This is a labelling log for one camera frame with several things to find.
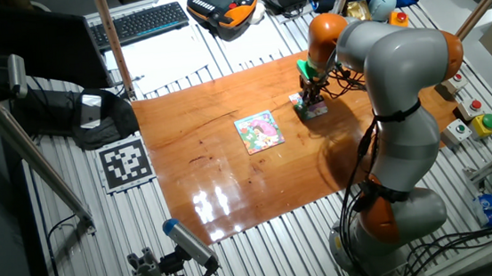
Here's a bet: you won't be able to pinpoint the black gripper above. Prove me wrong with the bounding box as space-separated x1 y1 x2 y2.
301 73 328 108

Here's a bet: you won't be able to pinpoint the butterfly jigsaw puzzle unframed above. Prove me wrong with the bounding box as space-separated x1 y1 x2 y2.
288 89 330 122

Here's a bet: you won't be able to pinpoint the framed butterfly puzzle board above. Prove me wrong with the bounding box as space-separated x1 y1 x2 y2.
232 108 286 158

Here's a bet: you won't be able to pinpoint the white paper sheet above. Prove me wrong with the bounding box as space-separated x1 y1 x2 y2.
208 10 302 70

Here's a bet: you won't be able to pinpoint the gold foil bag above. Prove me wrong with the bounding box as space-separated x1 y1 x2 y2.
344 0 371 23

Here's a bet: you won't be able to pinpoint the white round object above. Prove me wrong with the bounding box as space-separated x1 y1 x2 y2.
246 0 269 26

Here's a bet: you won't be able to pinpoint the pale blue egg plush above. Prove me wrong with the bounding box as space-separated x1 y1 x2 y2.
367 0 399 23

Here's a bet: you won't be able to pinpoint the orange box with red button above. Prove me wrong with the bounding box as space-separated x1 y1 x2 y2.
388 10 410 28

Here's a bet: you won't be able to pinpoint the glossy wooden board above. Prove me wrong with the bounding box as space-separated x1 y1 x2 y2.
127 37 469 251

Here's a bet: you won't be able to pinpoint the black orange teach pendant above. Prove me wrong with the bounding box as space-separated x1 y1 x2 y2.
186 0 262 45

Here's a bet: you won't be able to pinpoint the grey box with red button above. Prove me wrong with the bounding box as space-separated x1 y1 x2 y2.
454 98 486 123
439 71 470 98

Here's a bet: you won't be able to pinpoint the grey box with green button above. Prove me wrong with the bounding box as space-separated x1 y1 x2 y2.
439 118 474 149

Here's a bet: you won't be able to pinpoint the large white paper sheets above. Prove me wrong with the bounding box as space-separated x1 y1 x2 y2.
102 22 216 100

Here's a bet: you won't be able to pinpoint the black computer keyboard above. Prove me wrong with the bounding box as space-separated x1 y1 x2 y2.
85 0 193 53

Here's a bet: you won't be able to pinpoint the black white fiducial marker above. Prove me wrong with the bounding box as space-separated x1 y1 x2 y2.
93 134 157 196

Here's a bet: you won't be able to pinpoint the black bag with silver patch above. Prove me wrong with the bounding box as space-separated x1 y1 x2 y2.
8 79 141 158

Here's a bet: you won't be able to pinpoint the black computer monitor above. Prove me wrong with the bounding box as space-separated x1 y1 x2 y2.
0 0 113 98

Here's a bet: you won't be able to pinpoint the long diagonal aluminium beam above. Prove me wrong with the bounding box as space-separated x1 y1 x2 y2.
0 52 98 244

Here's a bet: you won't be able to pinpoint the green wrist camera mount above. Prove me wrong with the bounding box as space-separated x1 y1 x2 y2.
295 57 320 84

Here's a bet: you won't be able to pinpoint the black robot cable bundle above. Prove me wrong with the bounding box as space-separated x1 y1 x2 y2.
323 61 391 276

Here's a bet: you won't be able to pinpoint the silver camera with blue end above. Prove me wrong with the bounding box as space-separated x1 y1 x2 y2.
161 214 221 275

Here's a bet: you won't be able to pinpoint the black cables beside robot base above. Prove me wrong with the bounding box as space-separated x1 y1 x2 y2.
396 222 492 276

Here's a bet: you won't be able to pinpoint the tan upright frame pole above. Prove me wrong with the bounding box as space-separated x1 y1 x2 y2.
91 0 137 103

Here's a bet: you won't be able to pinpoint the silver camera on clamp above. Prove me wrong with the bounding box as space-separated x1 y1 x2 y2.
4 52 30 101

